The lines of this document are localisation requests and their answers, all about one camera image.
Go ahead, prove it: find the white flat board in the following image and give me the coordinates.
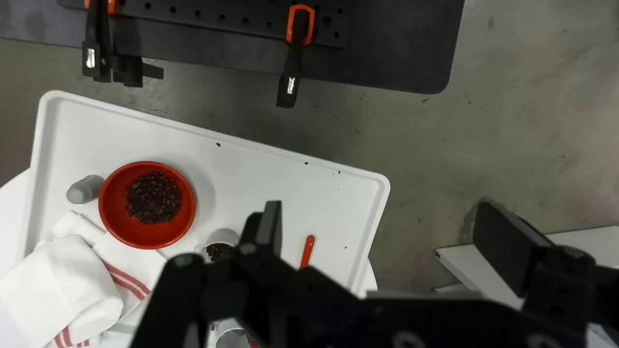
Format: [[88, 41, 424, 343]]
[[434, 223, 619, 348]]

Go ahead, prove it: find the pile of coffee beans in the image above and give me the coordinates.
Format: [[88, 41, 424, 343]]
[[125, 171, 185, 227]]

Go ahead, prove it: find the black perforated base board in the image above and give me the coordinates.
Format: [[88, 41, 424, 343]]
[[57, 0, 467, 97]]

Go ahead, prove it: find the red plate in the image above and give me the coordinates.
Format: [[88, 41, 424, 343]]
[[98, 159, 200, 252]]

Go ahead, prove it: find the black orange bar clamp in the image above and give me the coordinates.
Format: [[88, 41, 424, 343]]
[[80, 0, 167, 90], [275, 3, 320, 111]]

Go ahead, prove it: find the white plastic tray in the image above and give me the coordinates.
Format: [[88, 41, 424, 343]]
[[18, 90, 393, 298]]

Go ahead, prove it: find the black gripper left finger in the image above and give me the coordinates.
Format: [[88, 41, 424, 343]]
[[132, 200, 287, 348]]

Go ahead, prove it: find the small grey cylinder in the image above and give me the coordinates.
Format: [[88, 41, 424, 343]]
[[65, 173, 107, 208]]

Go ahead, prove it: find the white red striped towel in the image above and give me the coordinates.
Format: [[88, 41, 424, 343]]
[[0, 211, 157, 348]]

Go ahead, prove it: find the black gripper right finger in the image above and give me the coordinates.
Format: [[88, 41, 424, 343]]
[[473, 198, 619, 339]]

